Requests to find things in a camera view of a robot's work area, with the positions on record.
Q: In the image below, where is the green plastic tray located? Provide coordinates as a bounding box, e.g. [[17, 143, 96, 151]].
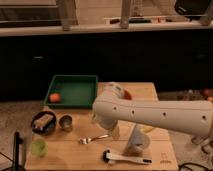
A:
[[44, 75, 98, 109]]

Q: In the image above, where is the white black dish brush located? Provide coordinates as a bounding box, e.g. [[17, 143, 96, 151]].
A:
[[102, 150, 152, 165]]

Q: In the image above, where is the black cable on floor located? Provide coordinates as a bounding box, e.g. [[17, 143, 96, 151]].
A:
[[178, 162, 213, 171]]

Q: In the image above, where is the orange fruit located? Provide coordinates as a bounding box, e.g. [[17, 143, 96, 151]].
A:
[[49, 93, 61, 103]]

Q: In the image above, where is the light green plastic cup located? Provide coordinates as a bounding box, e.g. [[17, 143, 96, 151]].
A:
[[30, 139, 47, 157]]

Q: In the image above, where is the dark bowl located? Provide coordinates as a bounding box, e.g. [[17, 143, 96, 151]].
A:
[[31, 111, 56, 135]]

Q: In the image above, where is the black stand with cable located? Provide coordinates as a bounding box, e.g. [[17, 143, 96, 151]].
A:
[[0, 132, 25, 171]]

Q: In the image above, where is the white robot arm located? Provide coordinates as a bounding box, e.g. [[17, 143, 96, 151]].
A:
[[92, 82, 213, 139]]

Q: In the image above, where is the beige sponge block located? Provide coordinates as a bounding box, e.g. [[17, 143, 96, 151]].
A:
[[34, 114, 53, 130]]

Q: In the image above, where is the small metal cup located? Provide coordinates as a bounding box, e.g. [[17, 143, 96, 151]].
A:
[[59, 115, 72, 132]]

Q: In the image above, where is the grey cone funnel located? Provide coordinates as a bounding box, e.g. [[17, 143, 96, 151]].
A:
[[123, 124, 150, 156]]

